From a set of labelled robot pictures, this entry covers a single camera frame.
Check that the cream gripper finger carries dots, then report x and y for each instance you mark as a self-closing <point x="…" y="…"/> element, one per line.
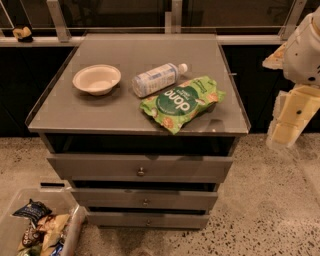
<point x="275" y="60"/>

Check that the grey middle drawer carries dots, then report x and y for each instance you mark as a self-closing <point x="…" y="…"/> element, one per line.
<point x="145" y="199"/>

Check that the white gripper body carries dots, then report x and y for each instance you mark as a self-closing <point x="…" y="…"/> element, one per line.
<point x="302" y="56"/>

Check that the grey bottom drawer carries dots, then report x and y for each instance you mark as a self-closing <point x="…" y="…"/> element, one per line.
<point x="148" y="220"/>

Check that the grey drawer cabinet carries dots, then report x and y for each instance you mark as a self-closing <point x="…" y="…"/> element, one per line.
<point x="70" y="121"/>

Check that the dark blue snack bag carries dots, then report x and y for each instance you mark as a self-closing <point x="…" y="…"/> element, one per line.
<point x="34" y="211"/>

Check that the yellow chip bag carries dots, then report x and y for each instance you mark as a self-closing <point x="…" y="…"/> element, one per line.
<point x="52" y="226"/>

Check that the metal railing frame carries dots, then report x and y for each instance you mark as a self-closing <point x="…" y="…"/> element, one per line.
<point x="232" y="22"/>

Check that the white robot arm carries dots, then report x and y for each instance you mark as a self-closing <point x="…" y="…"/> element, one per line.
<point x="299" y="58"/>

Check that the grey top drawer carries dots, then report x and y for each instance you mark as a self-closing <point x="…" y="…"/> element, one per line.
<point x="140" y="168"/>

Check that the clear plastic water bottle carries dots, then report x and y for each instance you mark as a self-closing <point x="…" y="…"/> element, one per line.
<point x="157" y="79"/>

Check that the brown snack bag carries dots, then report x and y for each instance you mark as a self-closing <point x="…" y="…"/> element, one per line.
<point x="31" y="237"/>

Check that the green snack bag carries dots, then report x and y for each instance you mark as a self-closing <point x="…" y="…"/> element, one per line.
<point x="179" y="105"/>

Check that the white paper bowl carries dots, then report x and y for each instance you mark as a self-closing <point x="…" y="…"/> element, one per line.
<point x="97" y="80"/>

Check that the grey drawer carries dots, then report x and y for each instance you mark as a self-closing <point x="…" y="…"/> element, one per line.
<point x="145" y="199"/>
<point x="140" y="168"/>
<point x="148" y="220"/>

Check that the small yellow black object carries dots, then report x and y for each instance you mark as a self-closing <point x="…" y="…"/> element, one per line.
<point x="23" y="34"/>

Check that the clear plastic storage bin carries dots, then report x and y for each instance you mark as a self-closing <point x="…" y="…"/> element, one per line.
<point x="60" y="201"/>

